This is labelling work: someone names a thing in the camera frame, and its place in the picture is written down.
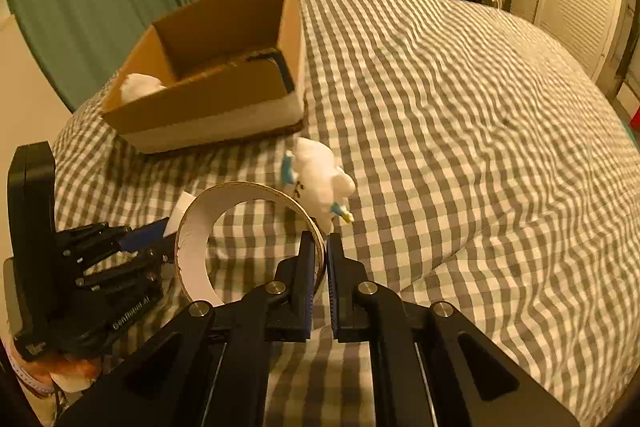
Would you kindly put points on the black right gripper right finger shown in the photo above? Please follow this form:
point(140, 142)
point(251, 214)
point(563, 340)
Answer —
point(430, 365)

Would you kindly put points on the brown cardboard box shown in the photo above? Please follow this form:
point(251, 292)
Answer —
point(232, 69)

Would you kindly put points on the grey white checkered bedspread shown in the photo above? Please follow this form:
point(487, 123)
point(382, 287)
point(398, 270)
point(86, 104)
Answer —
point(490, 172)

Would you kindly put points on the white plush toy blue star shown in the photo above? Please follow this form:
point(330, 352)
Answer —
point(314, 177)

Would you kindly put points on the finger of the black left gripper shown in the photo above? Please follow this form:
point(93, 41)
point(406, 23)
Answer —
point(100, 239)
point(146, 264)

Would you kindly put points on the light blue earbuds case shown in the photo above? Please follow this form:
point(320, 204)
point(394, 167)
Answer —
point(183, 203)

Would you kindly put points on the white crumpled item in box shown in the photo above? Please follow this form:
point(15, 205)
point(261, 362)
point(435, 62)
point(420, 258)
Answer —
point(137, 86)

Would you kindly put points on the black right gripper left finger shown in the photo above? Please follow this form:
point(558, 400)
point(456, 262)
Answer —
point(208, 366)

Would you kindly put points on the white tape roll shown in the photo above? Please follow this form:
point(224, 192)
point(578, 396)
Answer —
point(191, 242)

